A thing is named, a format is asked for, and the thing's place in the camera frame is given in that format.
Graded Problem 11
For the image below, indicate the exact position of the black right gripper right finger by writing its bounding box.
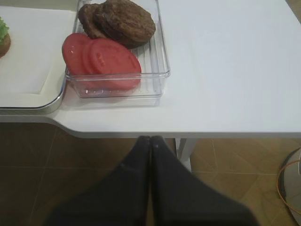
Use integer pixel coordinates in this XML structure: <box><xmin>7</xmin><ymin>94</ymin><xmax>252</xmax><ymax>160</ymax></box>
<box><xmin>150</xmin><ymin>136</ymin><xmax>259</xmax><ymax>226</ymax></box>

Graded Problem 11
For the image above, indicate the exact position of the middle red tomato slice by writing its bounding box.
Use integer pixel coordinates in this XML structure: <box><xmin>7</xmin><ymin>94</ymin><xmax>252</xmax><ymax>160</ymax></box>
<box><xmin>81</xmin><ymin>40</ymin><xmax>98</xmax><ymax>75</ymax></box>

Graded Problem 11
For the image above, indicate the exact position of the white table leg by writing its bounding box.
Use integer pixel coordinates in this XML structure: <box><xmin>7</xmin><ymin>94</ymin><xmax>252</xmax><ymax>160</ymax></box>
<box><xmin>175</xmin><ymin>138</ymin><xmax>198</xmax><ymax>172</ymax></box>

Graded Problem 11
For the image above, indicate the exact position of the clear patty and tomato container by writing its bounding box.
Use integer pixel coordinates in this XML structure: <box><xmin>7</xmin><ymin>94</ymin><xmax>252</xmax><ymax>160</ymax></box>
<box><xmin>65</xmin><ymin>0</ymin><xmax>170</xmax><ymax>98</ymax></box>

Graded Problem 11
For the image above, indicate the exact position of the rear red tomato slice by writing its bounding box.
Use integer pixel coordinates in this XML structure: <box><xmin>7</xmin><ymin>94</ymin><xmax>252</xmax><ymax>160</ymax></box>
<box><xmin>62</xmin><ymin>33</ymin><xmax>92</xmax><ymax>76</ymax></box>

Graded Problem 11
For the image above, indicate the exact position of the white rectangular serving tray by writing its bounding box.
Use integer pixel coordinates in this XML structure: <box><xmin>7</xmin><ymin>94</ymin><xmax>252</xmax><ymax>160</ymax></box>
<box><xmin>0</xmin><ymin>13</ymin><xmax>76</xmax><ymax>108</ymax></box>

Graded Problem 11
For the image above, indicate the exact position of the burger bottom bun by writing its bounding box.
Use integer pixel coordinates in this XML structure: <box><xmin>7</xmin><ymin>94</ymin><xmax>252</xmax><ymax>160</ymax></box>
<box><xmin>0</xmin><ymin>34</ymin><xmax>11</xmax><ymax>58</ymax></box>

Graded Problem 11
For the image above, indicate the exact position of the orange cable on floor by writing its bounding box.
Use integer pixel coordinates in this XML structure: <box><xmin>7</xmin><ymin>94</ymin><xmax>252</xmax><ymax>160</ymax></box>
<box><xmin>276</xmin><ymin>160</ymin><xmax>301</xmax><ymax>218</ymax></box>

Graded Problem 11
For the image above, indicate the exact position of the green lettuce leaf on burger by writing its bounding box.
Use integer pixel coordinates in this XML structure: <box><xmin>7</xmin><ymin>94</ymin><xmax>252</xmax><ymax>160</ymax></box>
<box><xmin>0</xmin><ymin>17</ymin><xmax>9</xmax><ymax>45</ymax></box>

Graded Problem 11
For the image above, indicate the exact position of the white paper tray liner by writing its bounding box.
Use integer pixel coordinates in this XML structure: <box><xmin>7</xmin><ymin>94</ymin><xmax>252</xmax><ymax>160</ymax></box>
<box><xmin>0</xmin><ymin>6</ymin><xmax>75</xmax><ymax>94</ymax></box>

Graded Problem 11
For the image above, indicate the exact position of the round grey floor base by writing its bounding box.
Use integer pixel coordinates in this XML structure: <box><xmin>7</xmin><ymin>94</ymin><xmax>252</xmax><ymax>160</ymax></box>
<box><xmin>278</xmin><ymin>148</ymin><xmax>301</xmax><ymax>212</ymax></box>

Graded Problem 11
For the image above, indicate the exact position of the front red tomato slice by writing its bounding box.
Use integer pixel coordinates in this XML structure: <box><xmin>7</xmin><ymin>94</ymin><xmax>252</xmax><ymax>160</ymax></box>
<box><xmin>87</xmin><ymin>39</ymin><xmax>142</xmax><ymax>91</ymax></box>

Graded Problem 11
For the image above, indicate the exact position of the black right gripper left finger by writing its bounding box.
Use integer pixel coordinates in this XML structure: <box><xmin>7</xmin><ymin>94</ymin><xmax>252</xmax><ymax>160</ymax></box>
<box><xmin>45</xmin><ymin>137</ymin><xmax>151</xmax><ymax>226</ymax></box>

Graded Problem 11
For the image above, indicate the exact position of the brown meat patty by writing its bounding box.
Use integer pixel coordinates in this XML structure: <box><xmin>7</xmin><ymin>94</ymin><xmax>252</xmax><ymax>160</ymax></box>
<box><xmin>93</xmin><ymin>0</ymin><xmax>156</xmax><ymax>48</ymax></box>
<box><xmin>78</xmin><ymin>4</ymin><xmax>107</xmax><ymax>39</ymax></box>

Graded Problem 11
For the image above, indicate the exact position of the front brown meat patty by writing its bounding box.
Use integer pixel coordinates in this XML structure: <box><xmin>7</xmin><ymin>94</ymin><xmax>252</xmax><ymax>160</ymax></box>
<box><xmin>93</xmin><ymin>0</ymin><xmax>156</xmax><ymax>48</ymax></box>

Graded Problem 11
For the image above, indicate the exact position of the red tomato slice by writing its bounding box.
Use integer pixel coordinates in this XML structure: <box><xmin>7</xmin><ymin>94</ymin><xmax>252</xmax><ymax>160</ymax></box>
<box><xmin>87</xmin><ymin>39</ymin><xmax>142</xmax><ymax>91</ymax></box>
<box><xmin>81</xmin><ymin>40</ymin><xmax>98</xmax><ymax>75</ymax></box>
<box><xmin>62</xmin><ymin>33</ymin><xmax>92</xmax><ymax>76</ymax></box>

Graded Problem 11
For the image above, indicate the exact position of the rear brown meat patty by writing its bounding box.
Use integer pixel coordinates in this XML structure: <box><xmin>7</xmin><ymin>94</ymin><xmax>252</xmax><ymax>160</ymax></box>
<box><xmin>78</xmin><ymin>4</ymin><xmax>107</xmax><ymax>39</ymax></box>

